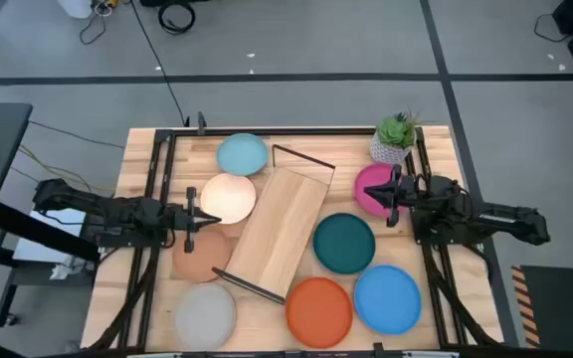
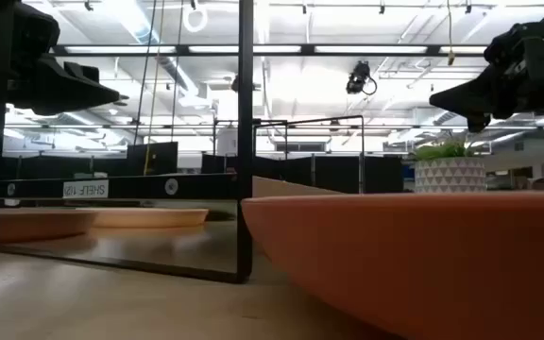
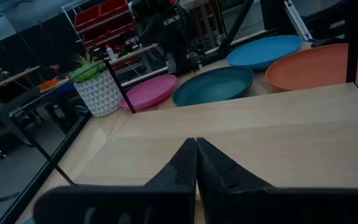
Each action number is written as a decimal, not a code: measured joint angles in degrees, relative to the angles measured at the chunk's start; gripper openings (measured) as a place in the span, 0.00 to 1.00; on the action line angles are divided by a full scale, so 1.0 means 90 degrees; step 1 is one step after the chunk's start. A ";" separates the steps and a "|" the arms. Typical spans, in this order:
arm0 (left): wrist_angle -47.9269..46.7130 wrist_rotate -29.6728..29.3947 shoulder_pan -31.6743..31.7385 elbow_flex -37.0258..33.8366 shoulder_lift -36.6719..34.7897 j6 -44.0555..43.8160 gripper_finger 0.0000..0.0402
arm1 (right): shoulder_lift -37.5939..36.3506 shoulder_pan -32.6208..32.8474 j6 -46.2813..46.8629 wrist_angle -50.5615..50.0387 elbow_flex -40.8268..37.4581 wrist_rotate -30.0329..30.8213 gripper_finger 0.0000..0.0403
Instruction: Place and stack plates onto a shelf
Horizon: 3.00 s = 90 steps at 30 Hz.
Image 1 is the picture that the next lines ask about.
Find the black clamp mount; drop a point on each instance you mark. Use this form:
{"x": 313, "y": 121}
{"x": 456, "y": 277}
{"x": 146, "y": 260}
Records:
{"x": 201, "y": 124}
{"x": 379, "y": 349}

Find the white bucket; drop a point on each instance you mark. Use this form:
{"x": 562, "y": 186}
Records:
{"x": 75, "y": 7}

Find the dark teal plate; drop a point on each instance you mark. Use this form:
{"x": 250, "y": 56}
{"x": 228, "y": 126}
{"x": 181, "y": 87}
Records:
{"x": 344, "y": 243}

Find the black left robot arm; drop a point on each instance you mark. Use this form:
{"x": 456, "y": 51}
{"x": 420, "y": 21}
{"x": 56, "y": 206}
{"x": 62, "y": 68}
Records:
{"x": 117, "y": 209}

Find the black metal table frame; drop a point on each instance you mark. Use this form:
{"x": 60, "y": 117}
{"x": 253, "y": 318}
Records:
{"x": 316, "y": 131}

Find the black mat with hazard stripes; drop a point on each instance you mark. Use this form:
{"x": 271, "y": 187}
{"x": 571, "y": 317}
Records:
{"x": 565, "y": 308}

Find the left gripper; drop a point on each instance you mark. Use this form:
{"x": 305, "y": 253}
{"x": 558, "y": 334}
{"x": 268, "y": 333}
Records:
{"x": 190, "y": 199}

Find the orange plate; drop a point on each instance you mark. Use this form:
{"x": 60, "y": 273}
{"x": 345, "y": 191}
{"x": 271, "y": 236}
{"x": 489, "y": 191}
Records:
{"x": 319, "y": 312}

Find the light blue plate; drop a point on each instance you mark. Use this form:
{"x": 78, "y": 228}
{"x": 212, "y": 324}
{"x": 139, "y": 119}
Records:
{"x": 242, "y": 154}

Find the wooden dish rack tray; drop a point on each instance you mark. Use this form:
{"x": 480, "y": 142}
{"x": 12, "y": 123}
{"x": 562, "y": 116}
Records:
{"x": 281, "y": 224}

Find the grey plate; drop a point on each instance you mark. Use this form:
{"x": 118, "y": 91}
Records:
{"x": 205, "y": 316}

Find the crumpled white cloth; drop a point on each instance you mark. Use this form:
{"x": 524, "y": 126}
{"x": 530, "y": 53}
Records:
{"x": 67, "y": 268}

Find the succulent in white pot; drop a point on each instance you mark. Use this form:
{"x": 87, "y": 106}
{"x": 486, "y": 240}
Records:
{"x": 391, "y": 144}

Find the white board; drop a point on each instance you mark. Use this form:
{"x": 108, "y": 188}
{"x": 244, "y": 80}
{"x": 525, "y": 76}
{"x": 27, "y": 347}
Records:
{"x": 43, "y": 248}

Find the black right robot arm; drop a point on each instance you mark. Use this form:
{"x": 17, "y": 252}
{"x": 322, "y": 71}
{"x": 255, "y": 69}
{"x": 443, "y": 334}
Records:
{"x": 495, "y": 219}

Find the pink plate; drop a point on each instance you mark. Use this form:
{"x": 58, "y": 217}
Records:
{"x": 372, "y": 175}

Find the flat black object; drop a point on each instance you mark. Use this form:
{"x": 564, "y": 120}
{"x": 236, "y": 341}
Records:
{"x": 167, "y": 2}

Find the terracotta plate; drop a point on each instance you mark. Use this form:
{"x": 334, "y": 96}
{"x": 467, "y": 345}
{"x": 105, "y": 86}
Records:
{"x": 207, "y": 263}

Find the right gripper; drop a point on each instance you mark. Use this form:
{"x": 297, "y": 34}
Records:
{"x": 406, "y": 193}

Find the cream plate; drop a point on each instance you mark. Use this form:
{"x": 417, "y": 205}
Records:
{"x": 228, "y": 196}

